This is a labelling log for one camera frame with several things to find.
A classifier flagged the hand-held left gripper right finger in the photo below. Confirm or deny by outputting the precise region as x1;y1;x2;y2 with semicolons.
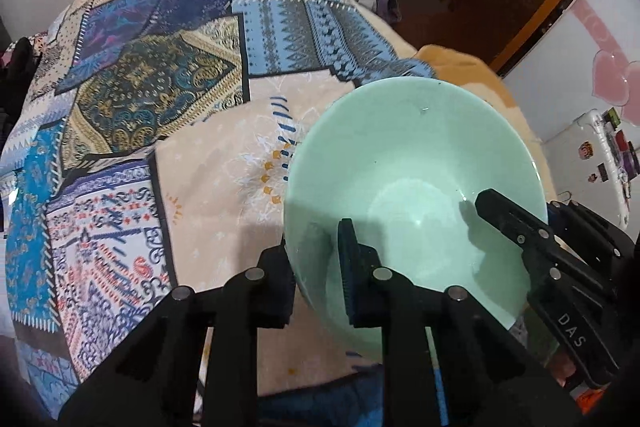
337;218;586;427

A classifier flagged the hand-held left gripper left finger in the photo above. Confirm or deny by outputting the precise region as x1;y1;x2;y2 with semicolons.
57;243;297;427

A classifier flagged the white refrigerator with magnets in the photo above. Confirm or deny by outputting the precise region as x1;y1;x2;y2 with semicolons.
575;108;640;229

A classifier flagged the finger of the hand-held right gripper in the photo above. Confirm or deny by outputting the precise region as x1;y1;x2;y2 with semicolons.
547;200;637;264
474;188;572;281

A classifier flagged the dark clothes pile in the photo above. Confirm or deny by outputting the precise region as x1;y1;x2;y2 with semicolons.
0;36;47;120

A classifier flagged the pink heart sticker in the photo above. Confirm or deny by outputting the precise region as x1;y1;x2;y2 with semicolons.
592;49;640;128

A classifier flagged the green bowl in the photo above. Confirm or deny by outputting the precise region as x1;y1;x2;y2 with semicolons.
282;77;549;363

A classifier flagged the patchwork printed blanket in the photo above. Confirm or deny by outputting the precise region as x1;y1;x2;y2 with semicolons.
0;0;441;427

